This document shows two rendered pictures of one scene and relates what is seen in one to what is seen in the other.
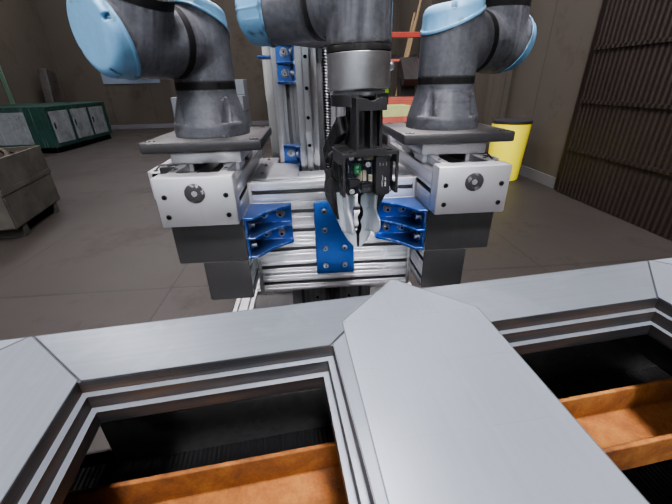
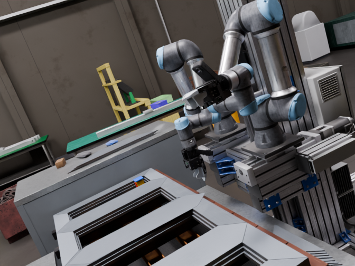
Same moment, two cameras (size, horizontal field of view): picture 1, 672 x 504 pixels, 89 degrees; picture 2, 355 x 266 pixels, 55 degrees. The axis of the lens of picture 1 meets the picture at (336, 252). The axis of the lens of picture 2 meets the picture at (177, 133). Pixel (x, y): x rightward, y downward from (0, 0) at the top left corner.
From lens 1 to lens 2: 1.77 m
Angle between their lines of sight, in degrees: 76
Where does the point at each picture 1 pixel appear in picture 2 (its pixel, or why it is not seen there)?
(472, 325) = (189, 207)
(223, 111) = (219, 126)
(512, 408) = (168, 216)
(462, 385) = (171, 211)
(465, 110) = (259, 141)
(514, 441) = (161, 218)
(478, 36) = (257, 114)
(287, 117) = not seen: hidden behind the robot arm
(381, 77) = (185, 145)
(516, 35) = (279, 111)
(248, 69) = not seen: outside the picture
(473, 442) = (160, 215)
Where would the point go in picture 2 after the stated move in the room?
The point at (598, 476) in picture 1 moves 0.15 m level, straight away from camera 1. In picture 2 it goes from (158, 224) to (181, 226)
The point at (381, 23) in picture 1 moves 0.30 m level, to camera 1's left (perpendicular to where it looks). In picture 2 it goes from (181, 136) to (168, 128)
